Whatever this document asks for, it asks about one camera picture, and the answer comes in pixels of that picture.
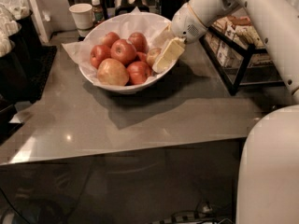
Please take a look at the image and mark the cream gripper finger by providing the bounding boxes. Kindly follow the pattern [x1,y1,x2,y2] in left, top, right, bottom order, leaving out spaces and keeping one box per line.
[152,37,185,74]
[152,24,174,48]

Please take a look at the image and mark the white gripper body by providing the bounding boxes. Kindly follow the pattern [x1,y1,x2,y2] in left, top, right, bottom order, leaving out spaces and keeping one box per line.
[171,3,207,43]

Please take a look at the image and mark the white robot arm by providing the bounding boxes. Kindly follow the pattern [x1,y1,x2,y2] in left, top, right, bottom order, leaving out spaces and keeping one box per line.
[163,0,299,224]

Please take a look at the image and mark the red apple back right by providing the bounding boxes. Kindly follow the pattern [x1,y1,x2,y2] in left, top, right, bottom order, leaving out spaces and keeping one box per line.
[128,32,148,52]

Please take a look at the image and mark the small hidden red apple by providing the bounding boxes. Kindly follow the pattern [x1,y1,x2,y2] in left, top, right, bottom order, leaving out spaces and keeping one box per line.
[136,51,147,62]

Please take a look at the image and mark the red apple front right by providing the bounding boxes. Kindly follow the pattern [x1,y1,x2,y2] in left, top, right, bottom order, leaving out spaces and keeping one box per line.
[127,61,151,85]

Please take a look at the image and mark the red apple centre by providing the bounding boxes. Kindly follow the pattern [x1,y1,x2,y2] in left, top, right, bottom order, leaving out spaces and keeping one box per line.
[111,39,136,65]

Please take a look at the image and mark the white bowl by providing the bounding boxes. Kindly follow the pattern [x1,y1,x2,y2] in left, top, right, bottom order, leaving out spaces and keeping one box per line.
[78,12,178,95]

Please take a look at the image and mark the red apple back left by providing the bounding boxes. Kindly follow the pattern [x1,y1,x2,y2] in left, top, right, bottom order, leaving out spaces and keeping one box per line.
[102,32,120,48]

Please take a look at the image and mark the large yellow-red front apple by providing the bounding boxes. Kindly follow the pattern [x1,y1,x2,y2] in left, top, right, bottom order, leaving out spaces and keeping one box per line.
[97,58,129,86]

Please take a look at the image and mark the white paper liner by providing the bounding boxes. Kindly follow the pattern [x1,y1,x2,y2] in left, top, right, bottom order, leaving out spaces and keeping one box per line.
[61,7,176,89]

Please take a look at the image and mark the black stir stick holder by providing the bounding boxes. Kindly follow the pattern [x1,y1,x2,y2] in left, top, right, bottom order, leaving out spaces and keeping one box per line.
[160,0,185,20]

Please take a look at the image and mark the black napkin holder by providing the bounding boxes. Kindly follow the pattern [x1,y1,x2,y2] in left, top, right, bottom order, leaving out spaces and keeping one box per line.
[114,0,150,17]

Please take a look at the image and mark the sugar packets in rack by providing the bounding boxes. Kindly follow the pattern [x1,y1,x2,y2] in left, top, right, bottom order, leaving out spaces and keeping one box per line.
[205,15,264,68]

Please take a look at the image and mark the small glass sauce bottle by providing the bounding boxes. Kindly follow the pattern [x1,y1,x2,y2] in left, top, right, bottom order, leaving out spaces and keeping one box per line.
[92,0,105,23]

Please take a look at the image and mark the white paper cup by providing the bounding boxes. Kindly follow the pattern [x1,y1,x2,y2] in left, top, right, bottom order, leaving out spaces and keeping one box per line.
[69,3,93,30]

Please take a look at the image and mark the black rubber mat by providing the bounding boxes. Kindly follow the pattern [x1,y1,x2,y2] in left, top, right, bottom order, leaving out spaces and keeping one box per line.
[29,46,57,104]

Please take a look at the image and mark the black container with creamers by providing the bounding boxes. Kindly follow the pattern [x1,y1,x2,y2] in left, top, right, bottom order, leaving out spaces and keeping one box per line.
[0,4,42,102]

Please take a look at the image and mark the black wire condiment rack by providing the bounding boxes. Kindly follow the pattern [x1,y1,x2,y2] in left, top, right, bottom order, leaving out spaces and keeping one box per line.
[199,27,283,95]

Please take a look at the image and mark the power strip with cables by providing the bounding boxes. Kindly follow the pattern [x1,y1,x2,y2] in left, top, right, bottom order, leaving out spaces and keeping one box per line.
[148,201,235,224]

